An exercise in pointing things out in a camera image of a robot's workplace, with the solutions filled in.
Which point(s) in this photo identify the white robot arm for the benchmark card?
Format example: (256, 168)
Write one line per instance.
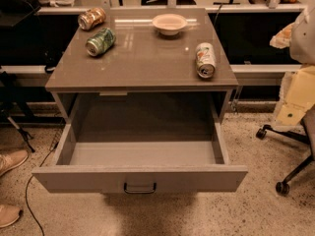
(297, 93)

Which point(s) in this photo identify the open grey top drawer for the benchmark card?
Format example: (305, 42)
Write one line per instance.
(171, 139)

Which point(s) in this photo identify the grey drawer cabinet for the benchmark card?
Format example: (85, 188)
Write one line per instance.
(141, 59)

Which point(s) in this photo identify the green soda can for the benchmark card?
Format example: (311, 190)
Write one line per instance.
(100, 42)

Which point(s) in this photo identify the orange brown soda can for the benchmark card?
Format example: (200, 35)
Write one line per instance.
(91, 18)

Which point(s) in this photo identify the white bowl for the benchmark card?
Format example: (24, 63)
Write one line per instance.
(169, 24)

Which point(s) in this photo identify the black tripod stand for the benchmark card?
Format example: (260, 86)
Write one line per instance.
(4, 110)

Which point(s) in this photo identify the beige shoe upper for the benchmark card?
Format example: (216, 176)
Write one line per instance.
(12, 160)

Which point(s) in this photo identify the beige shoe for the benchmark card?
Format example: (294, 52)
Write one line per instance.
(12, 160)
(9, 215)

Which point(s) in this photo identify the beige shoe lower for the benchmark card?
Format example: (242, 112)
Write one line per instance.
(9, 215)

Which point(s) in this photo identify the black drawer handle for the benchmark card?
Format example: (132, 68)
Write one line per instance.
(138, 189)

